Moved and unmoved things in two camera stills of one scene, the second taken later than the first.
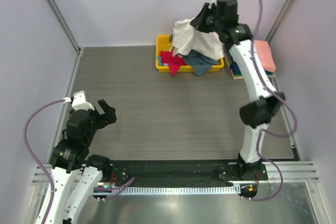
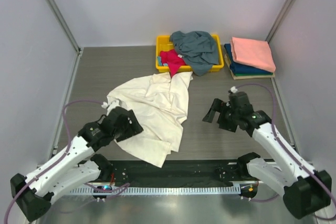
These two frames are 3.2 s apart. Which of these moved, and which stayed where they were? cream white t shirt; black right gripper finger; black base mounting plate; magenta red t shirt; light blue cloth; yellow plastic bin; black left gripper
Moved: cream white t shirt; black right gripper finger; black left gripper
Stayed: black base mounting plate; magenta red t shirt; yellow plastic bin; light blue cloth
